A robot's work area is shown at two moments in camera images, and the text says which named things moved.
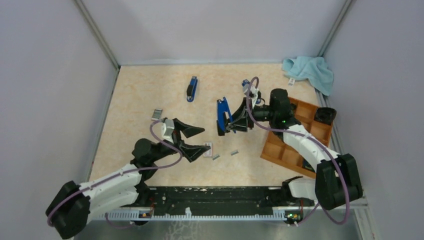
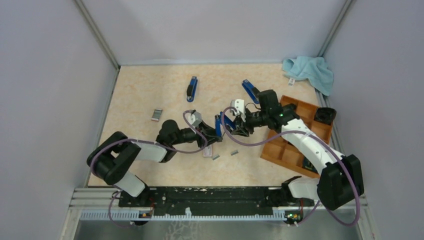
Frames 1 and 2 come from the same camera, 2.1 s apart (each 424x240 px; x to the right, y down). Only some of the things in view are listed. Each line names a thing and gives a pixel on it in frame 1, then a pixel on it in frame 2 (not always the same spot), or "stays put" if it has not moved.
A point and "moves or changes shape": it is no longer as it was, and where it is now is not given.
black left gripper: x=191 y=152 -> x=208 y=132
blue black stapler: x=224 y=116 moves or changes shape
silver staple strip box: x=156 y=114 stays put
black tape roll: x=325 y=115 stays put
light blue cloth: x=316 y=69 stays put
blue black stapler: x=191 y=89 stays put
